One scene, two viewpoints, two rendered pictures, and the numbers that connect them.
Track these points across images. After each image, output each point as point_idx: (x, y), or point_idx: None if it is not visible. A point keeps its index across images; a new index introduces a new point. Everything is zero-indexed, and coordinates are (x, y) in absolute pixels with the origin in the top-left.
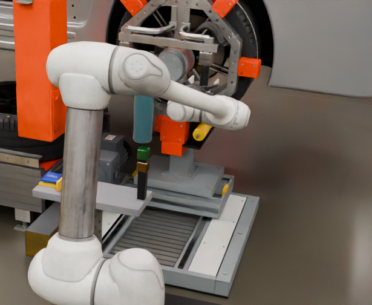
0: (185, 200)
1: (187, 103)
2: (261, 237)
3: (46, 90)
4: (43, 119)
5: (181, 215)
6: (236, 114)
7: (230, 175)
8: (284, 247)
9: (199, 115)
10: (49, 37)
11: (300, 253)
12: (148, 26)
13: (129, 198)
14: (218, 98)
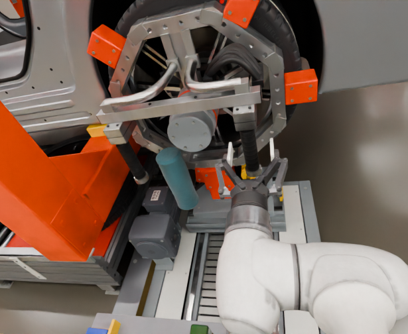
0: None
1: None
2: (329, 230)
3: (40, 225)
4: (62, 247)
5: None
6: (395, 309)
7: (277, 169)
8: (358, 240)
9: (294, 309)
10: None
11: (379, 244)
12: (147, 62)
13: None
14: (345, 297)
